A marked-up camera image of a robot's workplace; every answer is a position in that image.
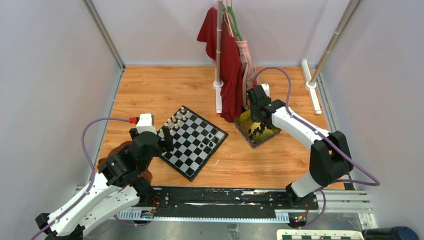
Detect yellow metal tin tray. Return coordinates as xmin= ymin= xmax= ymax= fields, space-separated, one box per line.
xmin=234 ymin=110 xmax=281 ymax=149

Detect black white chessboard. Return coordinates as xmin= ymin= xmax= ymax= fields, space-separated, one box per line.
xmin=159 ymin=105 xmax=228 ymax=182

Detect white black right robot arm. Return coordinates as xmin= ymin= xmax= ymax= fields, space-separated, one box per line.
xmin=246 ymin=84 xmax=354 ymax=209

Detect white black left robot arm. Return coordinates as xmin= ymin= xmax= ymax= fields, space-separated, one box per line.
xmin=35 ymin=126 xmax=174 ymax=240

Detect black chess pieces in tin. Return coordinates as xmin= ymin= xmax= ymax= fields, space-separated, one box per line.
xmin=247 ymin=123 xmax=269 ymax=141

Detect cream chess pieces row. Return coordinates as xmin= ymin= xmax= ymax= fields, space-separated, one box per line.
xmin=163 ymin=106 xmax=192 ymax=136

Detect brown crumpled cloth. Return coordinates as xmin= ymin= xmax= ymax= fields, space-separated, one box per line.
xmin=97 ymin=141 xmax=153 ymax=188

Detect dark red hanging shirt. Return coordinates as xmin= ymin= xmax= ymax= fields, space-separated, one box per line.
xmin=196 ymin=7 xmax=243 ymax=123

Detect pink hanging garment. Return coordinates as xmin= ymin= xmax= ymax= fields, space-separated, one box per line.
xmin=223 ymin=0 xmax=258 ymax=110

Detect white centre rack foot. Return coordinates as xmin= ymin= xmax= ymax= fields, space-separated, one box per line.
xmin=213 ymin=80 xmax=224 ymax=114

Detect white rack foot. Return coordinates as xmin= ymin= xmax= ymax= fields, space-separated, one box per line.
xmin=300 ymin=59 xmax=323 ymax=115
xmin=213 ymin=80 xmax=224 ymax=114

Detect white right rack foot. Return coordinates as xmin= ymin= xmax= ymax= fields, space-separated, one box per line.
xmin=300 ymin=59 xmax=323 ymax=115

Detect green clothes hanger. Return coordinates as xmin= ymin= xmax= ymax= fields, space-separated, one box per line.
xmin=225 ymin=6 xmax=244 ymax=41

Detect silver centre rack pole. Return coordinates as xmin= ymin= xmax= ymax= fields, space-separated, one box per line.
xmin=214 ymin=0 xmax=224 ymax=88

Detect silver rack pole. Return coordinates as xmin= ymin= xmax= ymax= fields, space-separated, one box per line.
xmin=310 ymin=0 xmax=362 ymax=86
xmin=214 ymin=0 xmax=224 ymax=88

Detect green white chessboard box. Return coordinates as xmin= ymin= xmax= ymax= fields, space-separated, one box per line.
xmin=276 ymin=229 xmax=364 ymax=240

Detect silver right rack pole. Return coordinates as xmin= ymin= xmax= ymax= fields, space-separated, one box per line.
xmin=310 ymin=0 xmax=362 ymax=86

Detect dark blue cylinder object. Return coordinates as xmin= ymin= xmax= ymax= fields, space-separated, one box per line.
xmin=362 ymin=226 xmax=420 ymax=240

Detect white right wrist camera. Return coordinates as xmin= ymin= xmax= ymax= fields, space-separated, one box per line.
xmin=260 ymin=83 xmax=270 ymax=97

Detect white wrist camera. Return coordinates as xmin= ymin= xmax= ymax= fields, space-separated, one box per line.
xmin=135 ymin=113 xmax=157 ymax=134
xmin=260 ymin=83 xmax=270 ymax=97

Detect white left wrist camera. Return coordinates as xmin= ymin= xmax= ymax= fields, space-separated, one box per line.
xmin=135 ymin=113 xmax=157 ymax=134

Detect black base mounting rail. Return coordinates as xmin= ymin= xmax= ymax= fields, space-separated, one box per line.
xmin=137 ymin=186 xmax=319 ymax=222

